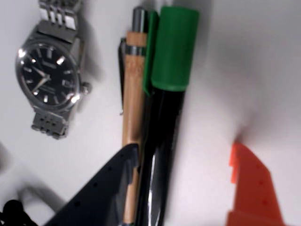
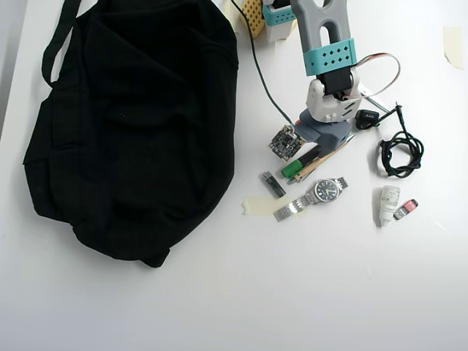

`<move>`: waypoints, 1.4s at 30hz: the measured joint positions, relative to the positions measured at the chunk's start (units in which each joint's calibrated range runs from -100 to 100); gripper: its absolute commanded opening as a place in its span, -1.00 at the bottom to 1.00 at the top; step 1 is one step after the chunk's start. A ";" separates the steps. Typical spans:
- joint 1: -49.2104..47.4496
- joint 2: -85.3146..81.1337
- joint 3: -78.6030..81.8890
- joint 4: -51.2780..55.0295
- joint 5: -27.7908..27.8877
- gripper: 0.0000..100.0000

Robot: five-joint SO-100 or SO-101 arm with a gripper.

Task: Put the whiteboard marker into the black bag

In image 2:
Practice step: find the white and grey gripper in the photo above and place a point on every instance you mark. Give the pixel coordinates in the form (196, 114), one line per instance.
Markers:
(329, 139)

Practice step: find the green and black whiteboard marker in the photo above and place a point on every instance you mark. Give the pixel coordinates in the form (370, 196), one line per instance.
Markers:
(291, 169)

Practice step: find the grey and teal robot arm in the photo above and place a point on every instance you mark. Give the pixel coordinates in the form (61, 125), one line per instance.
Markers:
(314, 33)

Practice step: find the black fabric bag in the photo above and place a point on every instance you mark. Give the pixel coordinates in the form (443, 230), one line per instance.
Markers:
(128, 146)

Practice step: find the silver wristwatch with dark dial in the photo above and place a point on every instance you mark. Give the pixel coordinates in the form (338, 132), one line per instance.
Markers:
(325, 191)

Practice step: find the small grey usb stick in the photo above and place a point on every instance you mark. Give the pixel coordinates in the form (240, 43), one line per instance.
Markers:
(273, 185)

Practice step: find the small black key fob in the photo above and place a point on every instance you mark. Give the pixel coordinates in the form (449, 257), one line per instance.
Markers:
(365, 118)

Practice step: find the beige masking tape strip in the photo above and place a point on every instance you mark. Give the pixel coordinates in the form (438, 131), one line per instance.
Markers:
(453, 45)
(257, 205)
(229, 20)

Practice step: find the white dropper bottle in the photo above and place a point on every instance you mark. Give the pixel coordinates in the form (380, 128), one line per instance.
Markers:
(387, 203)

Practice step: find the small red and grey device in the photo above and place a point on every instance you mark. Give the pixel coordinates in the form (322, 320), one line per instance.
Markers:
(406, 209)

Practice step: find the bare camera circuit board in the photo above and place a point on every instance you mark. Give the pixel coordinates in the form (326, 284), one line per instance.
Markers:
(287, 142)

